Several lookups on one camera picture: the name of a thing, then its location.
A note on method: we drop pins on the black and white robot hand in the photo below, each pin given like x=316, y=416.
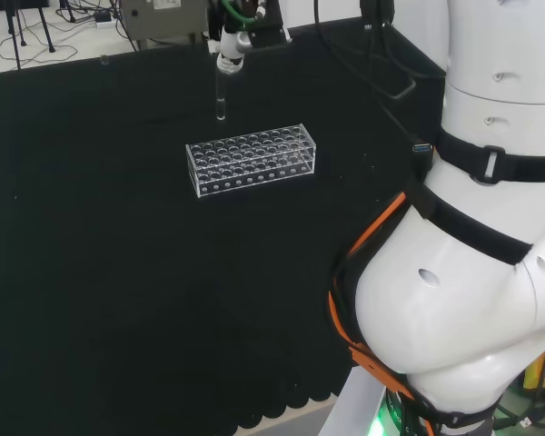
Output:
x=230, y=45

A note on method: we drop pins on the clear glass test tube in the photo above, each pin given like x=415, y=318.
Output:
x=220, y=97

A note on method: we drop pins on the clear plastic test tube rack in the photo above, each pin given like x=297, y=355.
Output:
x=250, y=163

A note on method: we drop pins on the grey metal box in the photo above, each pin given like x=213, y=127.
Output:
x=163, y=20

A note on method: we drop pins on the small clear clip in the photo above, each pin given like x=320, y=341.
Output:
x=104, y=59

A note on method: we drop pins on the white power strip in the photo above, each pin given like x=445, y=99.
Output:
x=103, y=19

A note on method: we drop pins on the black tripod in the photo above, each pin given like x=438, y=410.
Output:
x=16, y=36

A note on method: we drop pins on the black bench cloth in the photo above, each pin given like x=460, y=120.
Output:
x=141, y=272

